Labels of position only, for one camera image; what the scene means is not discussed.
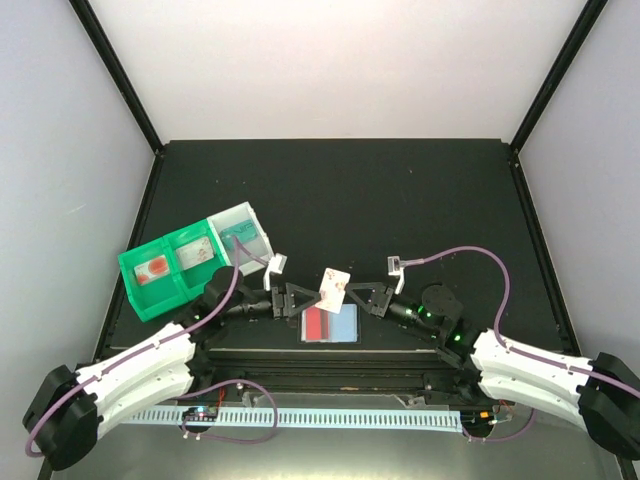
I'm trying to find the right black frame post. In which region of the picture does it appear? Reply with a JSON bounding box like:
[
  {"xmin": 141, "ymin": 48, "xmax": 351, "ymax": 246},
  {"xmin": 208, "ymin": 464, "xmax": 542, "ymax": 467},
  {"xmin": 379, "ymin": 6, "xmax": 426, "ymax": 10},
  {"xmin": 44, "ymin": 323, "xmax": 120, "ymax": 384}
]
[{"xmin": 510, "ymin": 0, "xmax": 608, "ymax": 154}]

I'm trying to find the white floral card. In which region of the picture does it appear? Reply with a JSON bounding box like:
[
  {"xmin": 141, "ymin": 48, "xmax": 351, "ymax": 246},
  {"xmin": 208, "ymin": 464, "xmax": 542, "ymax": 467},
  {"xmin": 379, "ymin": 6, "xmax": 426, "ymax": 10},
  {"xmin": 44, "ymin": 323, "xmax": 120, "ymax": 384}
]
[
  {"xmin": 175, "ymin": 236, "xmax": 216, "ymax": 270},
  {"xmin": 315, "ymin": 268, "xmax": 351, "ymax": 314}
]

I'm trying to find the left black frame post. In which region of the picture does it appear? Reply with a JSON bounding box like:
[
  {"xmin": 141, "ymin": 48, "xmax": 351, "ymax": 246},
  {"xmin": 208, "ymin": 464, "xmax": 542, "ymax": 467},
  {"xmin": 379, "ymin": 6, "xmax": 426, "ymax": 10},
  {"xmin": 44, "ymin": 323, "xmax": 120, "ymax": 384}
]
[{"xmin": 69, "ymin": 0, "xmax": 164, "ymax": 155}]

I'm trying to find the clear white bin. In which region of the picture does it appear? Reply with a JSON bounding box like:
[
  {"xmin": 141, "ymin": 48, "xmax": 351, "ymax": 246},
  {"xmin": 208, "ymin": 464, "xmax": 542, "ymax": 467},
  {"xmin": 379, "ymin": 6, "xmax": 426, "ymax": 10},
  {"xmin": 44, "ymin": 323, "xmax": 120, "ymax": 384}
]
[{"xmin": 206, "ymin": 202, "xmax": 274, "ymax": 275}]

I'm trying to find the white slotted cable duct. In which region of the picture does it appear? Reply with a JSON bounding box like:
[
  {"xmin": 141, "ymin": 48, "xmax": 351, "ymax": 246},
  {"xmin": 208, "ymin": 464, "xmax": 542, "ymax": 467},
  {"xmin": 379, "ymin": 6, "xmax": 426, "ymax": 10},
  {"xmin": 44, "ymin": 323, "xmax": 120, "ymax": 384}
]
[{"xmin": 125, "ymin": 405, "xmax": 462, "ymax": 433}]

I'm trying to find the teal VIP card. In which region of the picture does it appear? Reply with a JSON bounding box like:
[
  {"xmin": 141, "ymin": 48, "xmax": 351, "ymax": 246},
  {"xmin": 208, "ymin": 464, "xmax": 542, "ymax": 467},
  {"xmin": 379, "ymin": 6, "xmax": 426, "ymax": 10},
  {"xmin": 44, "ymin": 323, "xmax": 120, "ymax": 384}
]
[{"xmin": 219, "ymin": 219, "xmax": 258, "ymax": 250}]

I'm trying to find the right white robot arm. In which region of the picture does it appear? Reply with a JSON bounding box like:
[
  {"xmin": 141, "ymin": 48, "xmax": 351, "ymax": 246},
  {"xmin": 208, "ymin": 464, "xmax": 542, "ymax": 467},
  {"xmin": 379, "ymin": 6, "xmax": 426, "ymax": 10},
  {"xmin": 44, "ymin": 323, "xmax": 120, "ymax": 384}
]
[{"xmin": 346, "ymin": 282, "xmax": 639, "ymax": 461}]

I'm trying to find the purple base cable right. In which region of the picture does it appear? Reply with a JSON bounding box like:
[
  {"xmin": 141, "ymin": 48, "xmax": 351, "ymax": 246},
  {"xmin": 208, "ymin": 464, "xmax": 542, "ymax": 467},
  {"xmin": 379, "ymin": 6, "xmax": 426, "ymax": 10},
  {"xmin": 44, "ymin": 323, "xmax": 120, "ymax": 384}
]
[{"xmin": 462, "ymin": 399, "xmax": 541, "ymax": 445}]

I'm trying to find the red circle card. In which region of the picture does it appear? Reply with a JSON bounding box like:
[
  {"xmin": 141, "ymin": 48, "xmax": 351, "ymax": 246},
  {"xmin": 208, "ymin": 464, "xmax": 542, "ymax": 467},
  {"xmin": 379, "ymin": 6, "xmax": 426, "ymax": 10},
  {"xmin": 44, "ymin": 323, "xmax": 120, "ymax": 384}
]
[{"xmin": 134, "ymin": 255, "xmax": 170, "ymax": 286}]

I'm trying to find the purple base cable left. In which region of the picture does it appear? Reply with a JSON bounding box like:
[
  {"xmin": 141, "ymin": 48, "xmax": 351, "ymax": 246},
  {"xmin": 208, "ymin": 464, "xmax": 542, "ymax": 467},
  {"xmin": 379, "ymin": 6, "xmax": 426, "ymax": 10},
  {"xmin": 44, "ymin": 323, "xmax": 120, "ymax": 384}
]
[{"xmin": 179, "ymin": 379, "xmax": 281, "ymax": 446}]

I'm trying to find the small circuit board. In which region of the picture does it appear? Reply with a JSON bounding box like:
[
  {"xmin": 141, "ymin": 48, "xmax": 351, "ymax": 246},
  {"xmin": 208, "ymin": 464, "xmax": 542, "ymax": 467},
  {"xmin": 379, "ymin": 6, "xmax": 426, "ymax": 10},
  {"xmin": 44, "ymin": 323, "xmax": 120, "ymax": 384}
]
[{"xmin": 182, "ymin": 406, "xmax": 218, "ymax": 422}]

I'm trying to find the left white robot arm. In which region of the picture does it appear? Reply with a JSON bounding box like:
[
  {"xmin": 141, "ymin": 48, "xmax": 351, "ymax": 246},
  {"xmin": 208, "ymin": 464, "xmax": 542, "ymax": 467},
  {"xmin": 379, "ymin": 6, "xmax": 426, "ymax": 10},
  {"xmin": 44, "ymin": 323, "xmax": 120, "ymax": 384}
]
[{"xmin": 22, "ymin": 267, "xmax": 321, "ymax": 471}]

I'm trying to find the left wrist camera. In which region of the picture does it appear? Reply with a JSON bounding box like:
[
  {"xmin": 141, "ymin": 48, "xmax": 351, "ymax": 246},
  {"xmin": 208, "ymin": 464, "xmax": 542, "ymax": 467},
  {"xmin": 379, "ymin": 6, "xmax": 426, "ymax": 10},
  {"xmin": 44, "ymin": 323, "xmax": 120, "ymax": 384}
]
[{"xmin": 263, "ymin": 253, "xmax": 288, "ymax": 291}]

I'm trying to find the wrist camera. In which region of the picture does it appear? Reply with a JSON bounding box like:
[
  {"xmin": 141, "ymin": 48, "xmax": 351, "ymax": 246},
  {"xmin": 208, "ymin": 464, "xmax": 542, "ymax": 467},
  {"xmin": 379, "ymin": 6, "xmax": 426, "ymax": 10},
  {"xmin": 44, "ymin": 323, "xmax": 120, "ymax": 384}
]
[
  {"xmin": 387, "ymin": 256, "xmax": 405, "ymax": 295},
  {"xmin": 263, "ymin": 253, "xmax": 288, "ymax": 291}
]

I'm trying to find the black aluminium rail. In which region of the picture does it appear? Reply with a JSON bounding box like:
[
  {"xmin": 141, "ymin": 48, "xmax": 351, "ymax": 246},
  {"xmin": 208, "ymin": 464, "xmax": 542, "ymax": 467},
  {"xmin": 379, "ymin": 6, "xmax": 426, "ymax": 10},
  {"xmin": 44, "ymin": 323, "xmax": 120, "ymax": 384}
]
[{"xmin": 208, "ymin": 349, "xmax": 482, "ymax": 402}]

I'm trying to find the white floral card in bin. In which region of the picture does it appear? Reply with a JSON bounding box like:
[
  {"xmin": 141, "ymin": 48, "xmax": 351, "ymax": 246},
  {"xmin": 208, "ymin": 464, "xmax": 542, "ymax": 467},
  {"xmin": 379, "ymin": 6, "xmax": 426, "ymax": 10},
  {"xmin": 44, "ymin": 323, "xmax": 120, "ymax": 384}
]
[{"xmin": 175, "ymin": 236, "xmax": 216, "ymax": 270}]

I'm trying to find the green divided bin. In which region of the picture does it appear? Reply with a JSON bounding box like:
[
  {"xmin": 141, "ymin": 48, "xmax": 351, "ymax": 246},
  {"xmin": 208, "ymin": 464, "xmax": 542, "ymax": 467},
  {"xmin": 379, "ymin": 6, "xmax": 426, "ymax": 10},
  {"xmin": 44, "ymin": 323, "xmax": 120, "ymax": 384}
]
[{"xmin": 118, "ymin": 220, "xmax": 231, "ymax": 322}]

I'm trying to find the black frame post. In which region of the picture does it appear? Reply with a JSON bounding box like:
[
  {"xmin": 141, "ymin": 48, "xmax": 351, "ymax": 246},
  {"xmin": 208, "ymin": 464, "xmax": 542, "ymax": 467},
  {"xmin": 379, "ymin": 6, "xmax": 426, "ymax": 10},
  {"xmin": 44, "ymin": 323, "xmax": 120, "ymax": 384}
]
[
  {"xmin": 510, "ymin": 0, "xmax": 608, "ymax": 154},
  {"xmin": 69, "ymin": 0, "xmax": 164, "ymax": 155}
]

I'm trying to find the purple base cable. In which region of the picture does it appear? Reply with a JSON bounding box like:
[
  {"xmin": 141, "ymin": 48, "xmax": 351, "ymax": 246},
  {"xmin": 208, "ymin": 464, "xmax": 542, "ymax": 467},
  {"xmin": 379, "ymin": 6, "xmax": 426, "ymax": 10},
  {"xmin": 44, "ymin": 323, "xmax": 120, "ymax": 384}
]
[
  {"xmin": 462, "ymin": 399, "xmax": 541, "ymax": 445},
  {"xmin": 179, "ymin": 379, "xmax": 281, "ymax": 446}
]

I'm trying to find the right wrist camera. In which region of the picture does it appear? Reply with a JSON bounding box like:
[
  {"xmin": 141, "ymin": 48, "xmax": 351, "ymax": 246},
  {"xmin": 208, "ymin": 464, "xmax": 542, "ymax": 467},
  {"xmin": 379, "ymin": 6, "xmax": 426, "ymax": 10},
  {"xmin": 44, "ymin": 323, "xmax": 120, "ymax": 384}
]
[{"xmin": 387, "ymin": 256, "xmax": 405, "ymax": 295}]

